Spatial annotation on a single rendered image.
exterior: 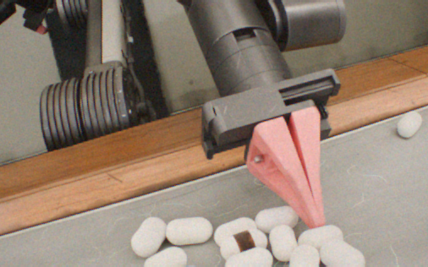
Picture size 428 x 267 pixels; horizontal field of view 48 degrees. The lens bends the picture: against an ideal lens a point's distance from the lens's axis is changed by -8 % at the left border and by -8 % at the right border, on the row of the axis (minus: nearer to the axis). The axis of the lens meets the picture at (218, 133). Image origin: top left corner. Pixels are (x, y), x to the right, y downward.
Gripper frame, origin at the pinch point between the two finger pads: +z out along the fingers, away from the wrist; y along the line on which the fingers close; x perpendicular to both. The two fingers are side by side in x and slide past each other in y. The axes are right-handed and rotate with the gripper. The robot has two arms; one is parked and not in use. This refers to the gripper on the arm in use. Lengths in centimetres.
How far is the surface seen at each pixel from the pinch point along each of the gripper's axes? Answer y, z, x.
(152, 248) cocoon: -11.1, -2.3, 3.0
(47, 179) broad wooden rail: -18.9, -14.1, 11.2
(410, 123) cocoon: 14.3, -6.3, 5.6
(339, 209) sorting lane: 3.1, -0.6, 2.8
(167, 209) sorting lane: -8.8, -6.7, 8.2
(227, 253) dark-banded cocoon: -6.4, 0.2, 0.5
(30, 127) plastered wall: -50, -122, 172
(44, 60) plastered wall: -35, -141, 150
